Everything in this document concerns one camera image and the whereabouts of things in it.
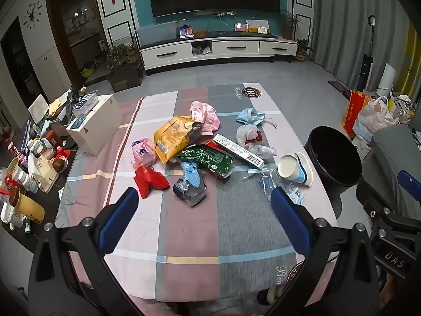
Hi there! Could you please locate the yellow snack bag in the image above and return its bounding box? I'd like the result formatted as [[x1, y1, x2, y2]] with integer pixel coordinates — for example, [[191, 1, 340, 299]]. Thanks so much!
[[154, 115, 203, 164]]

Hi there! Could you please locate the group of small bottles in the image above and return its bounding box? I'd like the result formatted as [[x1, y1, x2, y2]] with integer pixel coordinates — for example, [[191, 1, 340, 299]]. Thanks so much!
[[6, 136, 58, 195]]

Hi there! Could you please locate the grey curtain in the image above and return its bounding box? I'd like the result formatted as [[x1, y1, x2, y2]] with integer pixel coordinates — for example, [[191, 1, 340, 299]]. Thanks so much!
[[311, 0, 412, 93]]

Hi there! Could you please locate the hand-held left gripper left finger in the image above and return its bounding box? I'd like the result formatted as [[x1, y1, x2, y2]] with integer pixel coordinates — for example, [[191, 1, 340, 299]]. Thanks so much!
[[28, 187, 140, 316]]

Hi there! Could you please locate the small pink packet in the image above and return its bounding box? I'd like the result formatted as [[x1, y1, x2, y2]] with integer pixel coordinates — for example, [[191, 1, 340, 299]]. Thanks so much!
[[132, 137, 157, 171]]

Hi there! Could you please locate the black bin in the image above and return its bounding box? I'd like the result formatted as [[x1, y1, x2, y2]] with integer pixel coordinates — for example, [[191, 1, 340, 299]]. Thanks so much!
[[303, 126, 363, 218]]

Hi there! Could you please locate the light blue wrapper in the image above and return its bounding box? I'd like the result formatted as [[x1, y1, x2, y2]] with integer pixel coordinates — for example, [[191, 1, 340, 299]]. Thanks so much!
[[179, 160, 207, 188]]

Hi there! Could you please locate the white upright panel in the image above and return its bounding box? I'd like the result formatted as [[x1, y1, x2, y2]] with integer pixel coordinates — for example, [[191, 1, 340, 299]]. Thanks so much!
[[382, 62, 398, 91]]

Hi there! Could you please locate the glass fish tank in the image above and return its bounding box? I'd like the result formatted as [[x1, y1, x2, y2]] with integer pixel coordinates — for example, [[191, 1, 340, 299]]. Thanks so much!
[[136, 21, 178, 47]]

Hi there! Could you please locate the black wall clock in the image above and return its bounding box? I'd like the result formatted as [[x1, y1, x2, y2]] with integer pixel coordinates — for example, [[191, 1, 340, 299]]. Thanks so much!
[[22, 2, 43, 29]]

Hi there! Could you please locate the yellow curtain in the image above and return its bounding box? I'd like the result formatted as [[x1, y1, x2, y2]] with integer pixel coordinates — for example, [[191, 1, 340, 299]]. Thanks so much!
[[403, 28, 421, 93]]

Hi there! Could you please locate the dark wrapper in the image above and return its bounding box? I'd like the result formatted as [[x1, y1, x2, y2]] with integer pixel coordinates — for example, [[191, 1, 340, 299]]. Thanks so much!
[[172, 178, 208, 207]]

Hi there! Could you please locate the potted plant in dark box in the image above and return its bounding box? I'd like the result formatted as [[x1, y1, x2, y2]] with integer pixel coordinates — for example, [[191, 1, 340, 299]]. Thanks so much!
[[106, 43, 144, 93]]

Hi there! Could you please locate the red wrapper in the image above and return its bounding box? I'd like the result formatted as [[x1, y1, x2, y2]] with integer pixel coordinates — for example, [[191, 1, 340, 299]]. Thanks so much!
[[133, 165, 171, 200]]

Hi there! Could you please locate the long white carton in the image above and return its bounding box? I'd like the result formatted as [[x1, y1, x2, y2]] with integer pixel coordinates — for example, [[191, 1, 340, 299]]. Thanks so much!
[[213, 133, 265, 169]]

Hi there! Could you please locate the green snack bag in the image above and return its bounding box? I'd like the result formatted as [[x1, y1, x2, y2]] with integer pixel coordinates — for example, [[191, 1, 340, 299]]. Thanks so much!
[[176, 141, 235, 179]]

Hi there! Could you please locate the white storage box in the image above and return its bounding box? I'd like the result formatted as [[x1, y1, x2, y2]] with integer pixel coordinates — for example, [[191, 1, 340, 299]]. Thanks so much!
[[66, 94, 124, 156]]

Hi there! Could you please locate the orange shopping bag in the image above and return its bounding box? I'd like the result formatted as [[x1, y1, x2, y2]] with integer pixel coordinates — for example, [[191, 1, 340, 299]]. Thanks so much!
[[342, 90, 376, 139]]

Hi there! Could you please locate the brown doormat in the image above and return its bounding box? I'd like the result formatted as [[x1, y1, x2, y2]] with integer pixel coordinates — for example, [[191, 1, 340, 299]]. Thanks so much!
[[328, 81, 352, 98]]

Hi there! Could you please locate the white cardboard box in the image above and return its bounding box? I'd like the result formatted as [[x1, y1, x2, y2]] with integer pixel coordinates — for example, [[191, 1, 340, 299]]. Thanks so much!
[[353, 135, 373, 159]]

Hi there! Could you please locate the upright vacuum cleaner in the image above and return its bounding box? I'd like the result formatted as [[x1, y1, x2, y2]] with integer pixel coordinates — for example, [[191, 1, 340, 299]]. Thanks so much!
[[357, 15, 377, 93]]

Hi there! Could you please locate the white desk card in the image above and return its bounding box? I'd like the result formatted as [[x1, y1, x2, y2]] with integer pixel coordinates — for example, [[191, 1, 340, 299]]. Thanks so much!
[[246, 19, 270, 34]]

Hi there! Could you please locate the blue face mask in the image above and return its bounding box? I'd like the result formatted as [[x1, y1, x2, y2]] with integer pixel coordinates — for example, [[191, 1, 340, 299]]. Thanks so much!
[[236, 107, 277, 129]]

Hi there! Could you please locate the white television cabinet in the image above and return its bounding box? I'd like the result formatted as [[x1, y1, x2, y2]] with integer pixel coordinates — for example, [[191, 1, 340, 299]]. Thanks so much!
[[140, 34, 298, 72]]

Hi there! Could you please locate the white paper cup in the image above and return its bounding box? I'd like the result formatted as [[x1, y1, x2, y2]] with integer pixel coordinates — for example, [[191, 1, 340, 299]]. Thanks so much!
[[277, 152, 313, 187]]

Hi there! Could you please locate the tall potted plant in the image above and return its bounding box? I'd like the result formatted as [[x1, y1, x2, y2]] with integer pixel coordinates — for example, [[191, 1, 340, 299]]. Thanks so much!
[[280, 9, 302, 41]]

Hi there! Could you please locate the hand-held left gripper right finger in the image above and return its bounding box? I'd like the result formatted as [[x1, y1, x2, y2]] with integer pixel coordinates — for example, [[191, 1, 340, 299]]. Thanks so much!
[[263, 186, 384, 316]]

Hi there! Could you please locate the clear plastic wrapper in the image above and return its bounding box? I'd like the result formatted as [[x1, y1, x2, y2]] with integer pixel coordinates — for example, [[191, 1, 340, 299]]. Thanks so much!
[[247, 168, 306, 205]]

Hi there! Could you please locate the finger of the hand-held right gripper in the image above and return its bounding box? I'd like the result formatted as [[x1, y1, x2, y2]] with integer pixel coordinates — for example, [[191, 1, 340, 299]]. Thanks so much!
[[396, 169, 421, 194]]

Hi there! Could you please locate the grey sofa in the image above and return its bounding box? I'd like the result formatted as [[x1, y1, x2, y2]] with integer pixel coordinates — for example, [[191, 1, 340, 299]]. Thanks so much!
[[370, 127, 421, 211]]

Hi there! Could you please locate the pink plastic package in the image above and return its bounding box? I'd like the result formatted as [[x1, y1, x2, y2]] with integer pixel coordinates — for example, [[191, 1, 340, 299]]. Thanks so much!
[[189, 100, 222, 135]]

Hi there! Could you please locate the white plastic shopping bag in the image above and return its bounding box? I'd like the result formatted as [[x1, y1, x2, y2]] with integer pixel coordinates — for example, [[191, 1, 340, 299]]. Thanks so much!
[[353, 96, 399, 143]]

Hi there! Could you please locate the small potted plant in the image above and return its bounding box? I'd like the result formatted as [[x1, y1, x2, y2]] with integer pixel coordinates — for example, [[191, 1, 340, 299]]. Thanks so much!
[[295, 38, 314, 62]]

